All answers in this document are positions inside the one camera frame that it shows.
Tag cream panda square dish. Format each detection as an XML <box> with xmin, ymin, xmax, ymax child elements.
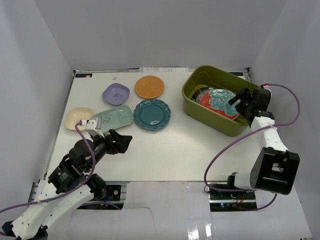
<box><xmin>65</xmin><ymin>107</ymin><xmax>94</xmax><ymax>131</ymax></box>

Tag teal scalloped plate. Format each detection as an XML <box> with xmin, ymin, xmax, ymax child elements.
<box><xmin>133</xmin><ymin>99</ymin><xmax>171</xmax><ymax>131</ymax></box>

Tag orange woven round plate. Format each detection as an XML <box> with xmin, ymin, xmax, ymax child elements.
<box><xmin>134</xmin><ymin>75</ymin><xmax>165</xmax><ymax>99</ymax></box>

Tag mint green divided tray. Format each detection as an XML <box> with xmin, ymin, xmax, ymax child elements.
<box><xmin>94</xmin><ymin>105</ymin><xmax>134</xmax><ymax>134</ymax></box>

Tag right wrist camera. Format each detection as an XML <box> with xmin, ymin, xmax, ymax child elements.
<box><xmin>260</xmin><ymin>83</ymin><xmax>272</xmax><ymax>96</ymax></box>

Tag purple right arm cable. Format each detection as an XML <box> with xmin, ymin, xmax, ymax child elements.
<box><xmin>203</xmin><ymin>83</ymin><xmax>301</xmax><ymax>211</ymax></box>

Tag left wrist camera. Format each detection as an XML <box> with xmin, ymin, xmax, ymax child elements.
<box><xmin>74</xmin><ymin>119</ymin><xmax>105</xmax><ymax>139</ymax></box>

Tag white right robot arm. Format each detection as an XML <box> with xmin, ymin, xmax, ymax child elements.
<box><xmin>225</xmin><ymin>87</ymin><xmax>300</xmax><ymax>200</ymax></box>

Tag white papers at back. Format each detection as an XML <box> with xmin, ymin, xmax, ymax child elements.
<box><xmin>139</xmin><ymin>67</ymin><xmax>195</xmax><ymax>73</ymax></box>

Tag red and teal plate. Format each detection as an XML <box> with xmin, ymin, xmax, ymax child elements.
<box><xmin>195</xmin><ymin>88</ymin><xmax>240</xmax><ymax>120</ymax></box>

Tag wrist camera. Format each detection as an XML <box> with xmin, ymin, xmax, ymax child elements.
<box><xmin>260</xmin><ymin>83</ymin><xmax>272</xmax><ymax>96</ymax></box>
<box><xmin>74</xmin><ymin>119</ymin><xmax>105</xmax><ymax>139</ymax></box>

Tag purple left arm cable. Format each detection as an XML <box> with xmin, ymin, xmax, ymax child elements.
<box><xmin>0</xmin><ymin>122</ymin><xmax>96</xmax><ymax>216</ymax></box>

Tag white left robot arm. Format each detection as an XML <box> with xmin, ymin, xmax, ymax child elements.
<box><xmin>0</xmin><ymin>129</ymin><xmax>133</xmax><ymax>240</ymax></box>

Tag dark striped rim plate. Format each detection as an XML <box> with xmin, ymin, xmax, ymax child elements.
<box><xmin>191</xmin><ymin>86</ymin><xmax>209</xmax><ymax>102</ymax></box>

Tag olive green plastic bin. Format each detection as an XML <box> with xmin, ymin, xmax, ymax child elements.
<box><xmin>182</xmin><ymin>65</ymin><xmax>259</xmax><ymax>137</ymax></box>

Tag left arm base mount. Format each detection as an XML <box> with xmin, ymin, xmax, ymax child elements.
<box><xmin>78</xmin><ymin>184</ymin><xmax>127</xmax><ymax>210</ymax></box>

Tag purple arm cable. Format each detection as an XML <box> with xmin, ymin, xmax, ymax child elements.
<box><xmin>203</xmin><ymin>83</ymin><xmax>301</xmax><ymax>211</ymax></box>
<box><xmin>0</xmin><ymin>122</ymin><xmax>96</xmax><ymax>216</ymax></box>

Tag purple square dish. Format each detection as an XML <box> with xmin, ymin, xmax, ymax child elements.
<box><xmin>102</xmin><ymin>83</ymin><xmax>130</xmax><ymax>107</ymax></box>

